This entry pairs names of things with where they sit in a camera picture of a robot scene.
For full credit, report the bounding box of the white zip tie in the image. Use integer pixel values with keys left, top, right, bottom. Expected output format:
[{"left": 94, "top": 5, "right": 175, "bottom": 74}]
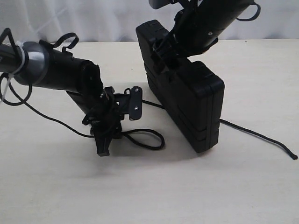
[{"left": 0, "top": 41, "right": 25, "bottom": 103}]

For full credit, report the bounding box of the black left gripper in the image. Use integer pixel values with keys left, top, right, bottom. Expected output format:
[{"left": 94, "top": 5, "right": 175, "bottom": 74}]
[{"left": 66, "top": 88, "right": 128, "bottom": 156}]

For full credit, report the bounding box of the black cord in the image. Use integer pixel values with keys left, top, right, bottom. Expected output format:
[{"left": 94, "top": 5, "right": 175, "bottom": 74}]
[{"left": 118, "top": 99, "right": 299, "bottom": 161}]

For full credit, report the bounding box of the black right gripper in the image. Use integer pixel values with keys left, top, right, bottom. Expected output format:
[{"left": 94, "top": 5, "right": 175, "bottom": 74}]
[{"left": 151, "top": 0, "right": 255, "bottom": 70}]

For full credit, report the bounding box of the white curtain backdrop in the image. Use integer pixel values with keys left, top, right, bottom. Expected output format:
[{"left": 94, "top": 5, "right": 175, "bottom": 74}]
[{"left": 0, "top": 0, "right": 299, "bottom": 42}]

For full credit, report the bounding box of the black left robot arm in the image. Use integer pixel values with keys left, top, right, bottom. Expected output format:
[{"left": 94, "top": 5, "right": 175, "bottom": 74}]
[{"left": 0, "top": 41, "right": 128, "bottom": 156}]

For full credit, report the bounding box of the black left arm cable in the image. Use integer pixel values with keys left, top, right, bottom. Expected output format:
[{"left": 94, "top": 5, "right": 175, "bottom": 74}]
[{"left": 0, "top": 28, "right": 94, "bottom": 138}]

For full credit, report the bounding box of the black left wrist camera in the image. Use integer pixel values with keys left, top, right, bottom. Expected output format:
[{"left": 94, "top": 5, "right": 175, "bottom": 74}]
[{"left": 114, "top": 86, "right": 142, "bottom": 121}]

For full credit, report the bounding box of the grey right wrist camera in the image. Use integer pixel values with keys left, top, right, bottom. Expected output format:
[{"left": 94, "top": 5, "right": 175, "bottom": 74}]
[{"left": 148, "top": 0, "right": 177, "bottom": 9}]

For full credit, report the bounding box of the black plastic case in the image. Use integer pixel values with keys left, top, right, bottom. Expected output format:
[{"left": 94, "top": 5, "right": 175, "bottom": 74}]
[{"left": 135, "top": 20, "right": 225, "bottom": 154}]

